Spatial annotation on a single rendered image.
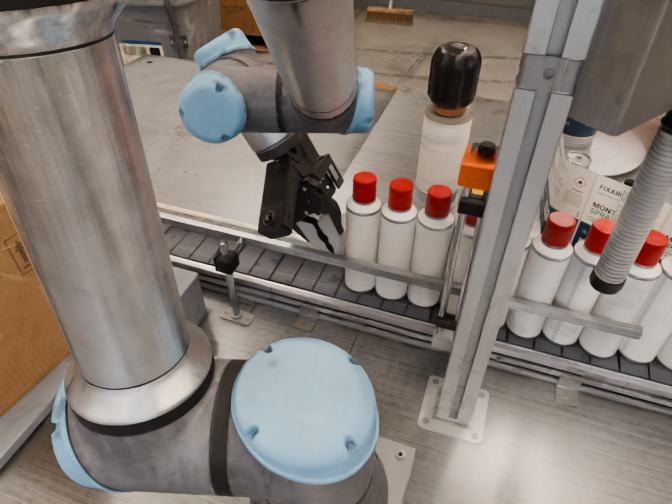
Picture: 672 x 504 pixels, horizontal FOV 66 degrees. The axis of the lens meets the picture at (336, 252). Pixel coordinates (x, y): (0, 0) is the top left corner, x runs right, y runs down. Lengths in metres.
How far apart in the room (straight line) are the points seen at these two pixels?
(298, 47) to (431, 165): 0.60
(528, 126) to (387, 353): 0.46
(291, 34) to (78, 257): 0.20
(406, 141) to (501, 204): 0.75
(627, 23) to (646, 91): 0.05
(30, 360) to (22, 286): 0.12
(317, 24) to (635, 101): 0.23
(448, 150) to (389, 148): 0.28
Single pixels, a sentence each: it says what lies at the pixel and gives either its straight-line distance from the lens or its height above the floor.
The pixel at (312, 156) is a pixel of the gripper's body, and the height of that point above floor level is 1.07.
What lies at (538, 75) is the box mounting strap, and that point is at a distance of 0.44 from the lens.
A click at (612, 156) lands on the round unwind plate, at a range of 1.29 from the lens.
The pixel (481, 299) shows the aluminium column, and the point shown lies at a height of 1.07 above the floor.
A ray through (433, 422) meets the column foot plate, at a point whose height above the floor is 0.83.
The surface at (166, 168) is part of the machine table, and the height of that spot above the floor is 0.83.
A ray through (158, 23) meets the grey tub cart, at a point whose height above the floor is 0.68.
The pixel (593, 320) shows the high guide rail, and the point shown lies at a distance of 0.76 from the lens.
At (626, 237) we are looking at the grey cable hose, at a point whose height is 1.15.
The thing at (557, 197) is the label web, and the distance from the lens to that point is 0.90.
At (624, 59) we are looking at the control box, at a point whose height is 1.34.
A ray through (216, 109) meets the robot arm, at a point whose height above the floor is 1.22.
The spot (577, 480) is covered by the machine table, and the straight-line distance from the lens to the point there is 0.77.
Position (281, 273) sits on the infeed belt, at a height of 0.88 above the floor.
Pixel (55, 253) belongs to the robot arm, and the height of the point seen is 1.27.
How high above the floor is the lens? 1.48
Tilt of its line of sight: 41 degrees down
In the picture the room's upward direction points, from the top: straight up
